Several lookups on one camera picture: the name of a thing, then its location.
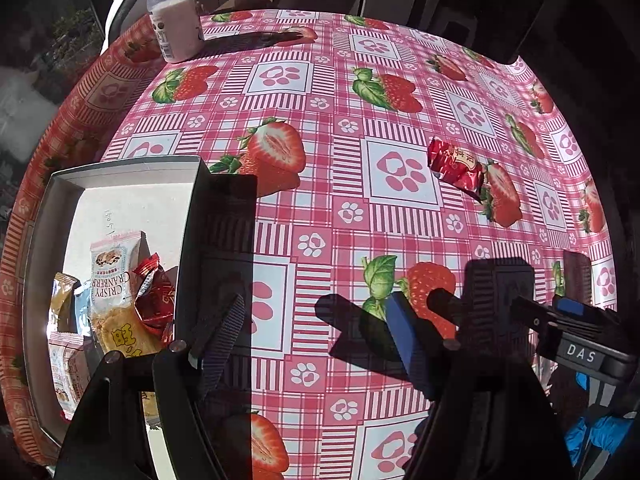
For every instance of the white plastic bottle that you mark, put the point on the white plastic bottle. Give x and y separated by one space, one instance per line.
175 20

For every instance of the white curved frame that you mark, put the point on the white curved frame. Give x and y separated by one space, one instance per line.
125 0

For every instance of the light blue snack packet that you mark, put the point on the light blue snack packet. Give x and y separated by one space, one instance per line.
82 310

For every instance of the tan snack packet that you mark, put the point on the tan snack packet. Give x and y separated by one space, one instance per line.
62 302

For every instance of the white cardboard box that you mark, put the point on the white cardboard box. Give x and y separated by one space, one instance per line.
125 200

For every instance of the white pink-edged snack packet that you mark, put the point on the white pink-edged snack packet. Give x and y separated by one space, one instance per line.
112 280
65 370

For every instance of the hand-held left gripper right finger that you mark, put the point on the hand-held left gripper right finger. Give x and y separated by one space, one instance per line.
405 330

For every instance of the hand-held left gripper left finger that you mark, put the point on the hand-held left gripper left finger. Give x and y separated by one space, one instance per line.
222 340

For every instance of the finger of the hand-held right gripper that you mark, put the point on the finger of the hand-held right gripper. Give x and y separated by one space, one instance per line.
572 307
532 315

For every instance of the yellow rice cracker packet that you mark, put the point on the yellow rice cracker packet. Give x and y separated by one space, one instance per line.
120 330

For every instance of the red candy packet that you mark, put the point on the red candy packet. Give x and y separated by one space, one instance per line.
155 300
455 165

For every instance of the person's right hand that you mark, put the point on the person's right hand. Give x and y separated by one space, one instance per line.
580 440

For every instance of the strawberry print tablecloth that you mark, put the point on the strawberry print tablecloth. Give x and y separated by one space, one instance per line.
325 200

